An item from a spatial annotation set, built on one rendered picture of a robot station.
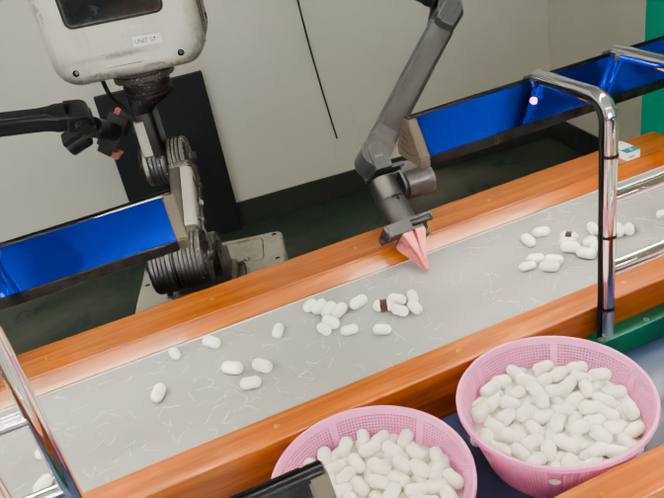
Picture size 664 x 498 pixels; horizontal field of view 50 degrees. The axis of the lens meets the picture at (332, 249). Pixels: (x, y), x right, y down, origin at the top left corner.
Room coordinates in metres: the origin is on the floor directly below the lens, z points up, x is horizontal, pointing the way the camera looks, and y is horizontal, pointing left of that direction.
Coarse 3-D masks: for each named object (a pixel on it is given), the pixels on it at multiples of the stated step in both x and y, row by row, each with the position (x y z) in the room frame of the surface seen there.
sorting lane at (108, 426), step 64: (448, 256) 1.20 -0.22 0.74; (512, 256) 1.16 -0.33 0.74; (576, 256) 1.11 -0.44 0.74; (256, 320) 1.11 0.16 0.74; (320, 320) 1.07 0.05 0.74; (384, 320) 1.03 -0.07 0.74; (448, 320) 1.00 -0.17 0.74; (128, 384) 0.99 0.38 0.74; (192, 384) 0.96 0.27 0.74; (320, 384) 0.89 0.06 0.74; (0, 448) 0.90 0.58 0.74; (64, 448) 0.87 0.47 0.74; (128, 448) 0.84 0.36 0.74; (192, 448) 0.81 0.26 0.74
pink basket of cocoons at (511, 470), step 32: (512, 352) 0.86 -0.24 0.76; (544, 352) 0.86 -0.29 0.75; (576, 352) 0.84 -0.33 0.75; (608, 352) 0.81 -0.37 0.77; (480, 384) 0.83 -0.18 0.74; (640, 384) 0.74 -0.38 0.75; (480, 448) 0.71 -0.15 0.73; (640, 448) 0.62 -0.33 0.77; (512, 480) 0.67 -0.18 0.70; (544, 480) 0.63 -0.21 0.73; (576, 480) 0.62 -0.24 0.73
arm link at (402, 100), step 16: (448, 0) 1.55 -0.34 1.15; (448, 16) 1.52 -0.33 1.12; (432, 32) 1.52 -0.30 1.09; (448, 32) 1.52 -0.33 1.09; (416, 48) 1.50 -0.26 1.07; (432, 48) 1.50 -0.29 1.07; (416, 64) 1.47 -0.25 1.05; (432, 64) 1.47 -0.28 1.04; (400, 80) 1.44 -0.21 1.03; (416, 80) 1.44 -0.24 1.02; (400, 96) 1.41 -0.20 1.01; (416, 96) 1.41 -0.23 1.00; (384, 112) 1.38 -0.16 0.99; (400, 112) 1.38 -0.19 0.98; (384, 128) 1.34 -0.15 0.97; (400, 128) 1.35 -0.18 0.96; (368, 144) 1.32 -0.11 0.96; (384, 144) 1.32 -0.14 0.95; (368, 160) 1.29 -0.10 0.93; (368, 176) 1.33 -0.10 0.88
